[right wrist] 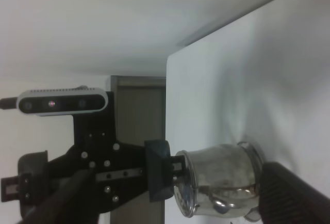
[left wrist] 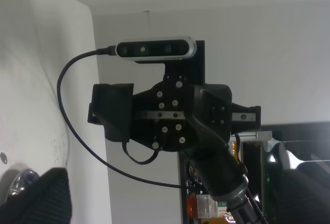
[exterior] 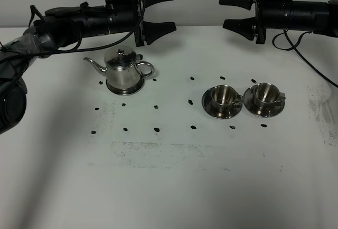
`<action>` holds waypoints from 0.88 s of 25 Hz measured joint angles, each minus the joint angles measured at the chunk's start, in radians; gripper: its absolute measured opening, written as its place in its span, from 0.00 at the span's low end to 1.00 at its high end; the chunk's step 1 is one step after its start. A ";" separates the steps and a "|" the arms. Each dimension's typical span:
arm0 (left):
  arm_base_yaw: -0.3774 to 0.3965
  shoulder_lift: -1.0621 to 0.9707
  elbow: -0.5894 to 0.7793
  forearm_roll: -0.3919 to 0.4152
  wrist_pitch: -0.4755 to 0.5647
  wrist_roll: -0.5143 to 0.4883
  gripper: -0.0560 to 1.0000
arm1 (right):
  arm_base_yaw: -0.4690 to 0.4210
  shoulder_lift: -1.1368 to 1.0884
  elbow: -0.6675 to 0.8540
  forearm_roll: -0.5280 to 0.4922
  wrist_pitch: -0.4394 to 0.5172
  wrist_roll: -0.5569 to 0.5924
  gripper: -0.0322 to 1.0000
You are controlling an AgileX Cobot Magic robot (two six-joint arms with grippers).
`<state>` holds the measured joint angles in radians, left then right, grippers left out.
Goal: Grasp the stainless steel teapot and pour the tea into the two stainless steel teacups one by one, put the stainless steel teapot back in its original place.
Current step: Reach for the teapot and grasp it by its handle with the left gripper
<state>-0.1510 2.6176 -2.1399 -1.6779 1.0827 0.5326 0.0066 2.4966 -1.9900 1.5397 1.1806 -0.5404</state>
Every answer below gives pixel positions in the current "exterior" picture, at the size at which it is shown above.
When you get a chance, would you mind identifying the right steel teacup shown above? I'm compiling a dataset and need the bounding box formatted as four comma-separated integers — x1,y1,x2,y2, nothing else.
253,83,286,108

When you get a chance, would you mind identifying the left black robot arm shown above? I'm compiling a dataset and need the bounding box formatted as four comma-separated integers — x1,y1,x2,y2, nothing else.
1,0,176,132

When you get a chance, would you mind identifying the stainless steel teapot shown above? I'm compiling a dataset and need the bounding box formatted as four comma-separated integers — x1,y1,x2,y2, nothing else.
84,45,155,89

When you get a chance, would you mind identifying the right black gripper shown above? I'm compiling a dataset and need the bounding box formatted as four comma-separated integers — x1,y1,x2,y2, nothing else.
219,0,293,44

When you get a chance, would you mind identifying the teapot steel saucer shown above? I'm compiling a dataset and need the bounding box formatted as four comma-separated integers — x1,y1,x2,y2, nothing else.
106,79,145,96

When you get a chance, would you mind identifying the cup steel saucer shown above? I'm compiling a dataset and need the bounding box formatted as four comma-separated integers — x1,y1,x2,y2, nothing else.
243,84,285,118
202,87,243,119

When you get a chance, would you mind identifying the steel teacup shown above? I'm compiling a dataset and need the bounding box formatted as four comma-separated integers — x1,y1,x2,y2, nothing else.
253,83,286,108
211,84,242,109

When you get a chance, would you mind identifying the left steel teacup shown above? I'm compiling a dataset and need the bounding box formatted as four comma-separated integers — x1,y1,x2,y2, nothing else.
211,84,242,109

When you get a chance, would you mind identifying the left cup steel saucer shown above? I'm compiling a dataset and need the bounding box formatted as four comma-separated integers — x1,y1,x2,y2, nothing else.
202,87,243,119

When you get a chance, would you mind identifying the right cup steel saucer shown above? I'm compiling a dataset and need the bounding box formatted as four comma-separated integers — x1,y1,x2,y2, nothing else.
243,84,285,118

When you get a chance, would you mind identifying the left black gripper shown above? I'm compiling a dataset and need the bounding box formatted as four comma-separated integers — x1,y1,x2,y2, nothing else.
106,0,176,46

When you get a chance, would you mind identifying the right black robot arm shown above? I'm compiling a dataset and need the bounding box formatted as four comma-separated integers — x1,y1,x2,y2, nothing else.
219,0,337,44

